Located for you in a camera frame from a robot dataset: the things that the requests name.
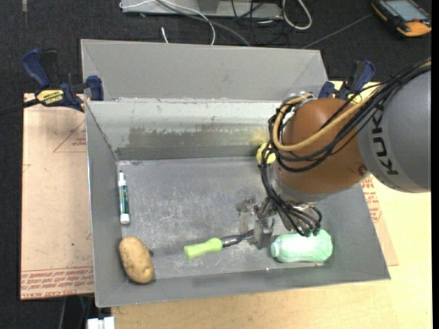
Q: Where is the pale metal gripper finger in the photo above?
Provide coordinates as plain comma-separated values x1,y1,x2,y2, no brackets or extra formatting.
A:
252,217,276,250
235,197,258,236

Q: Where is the green plastic bottle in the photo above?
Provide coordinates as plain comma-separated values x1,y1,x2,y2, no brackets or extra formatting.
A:
270,229,334,264

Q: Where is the grey metal bin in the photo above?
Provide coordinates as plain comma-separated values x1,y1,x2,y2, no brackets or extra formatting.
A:
80,38,392,308

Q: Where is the yellow round object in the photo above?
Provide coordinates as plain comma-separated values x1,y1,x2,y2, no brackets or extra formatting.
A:
256,142,276,166

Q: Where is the brown potato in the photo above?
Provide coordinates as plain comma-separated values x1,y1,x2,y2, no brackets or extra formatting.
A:
118,235,156,285

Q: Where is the white and green marker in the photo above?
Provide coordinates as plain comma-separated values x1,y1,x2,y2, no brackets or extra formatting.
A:
117,170,132,226

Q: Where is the brown cardboard board red print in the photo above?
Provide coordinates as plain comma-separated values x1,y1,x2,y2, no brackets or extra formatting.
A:
19,93,399,302

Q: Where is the green handled screwdriver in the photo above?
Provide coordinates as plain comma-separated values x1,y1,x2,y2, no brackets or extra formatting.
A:
182,232,257,260

